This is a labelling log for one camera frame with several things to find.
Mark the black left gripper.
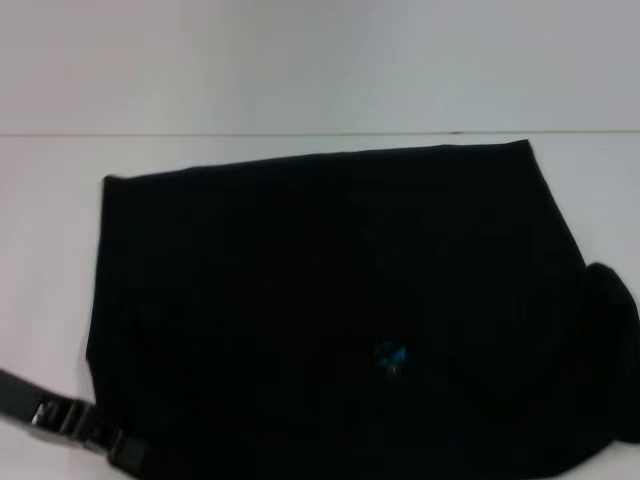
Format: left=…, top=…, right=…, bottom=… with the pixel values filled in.
left=0, top=367, right=152, bottom=465

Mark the black shirt with FREE print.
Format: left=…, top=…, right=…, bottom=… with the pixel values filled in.
left=84, top=138, right=640, bottom=480

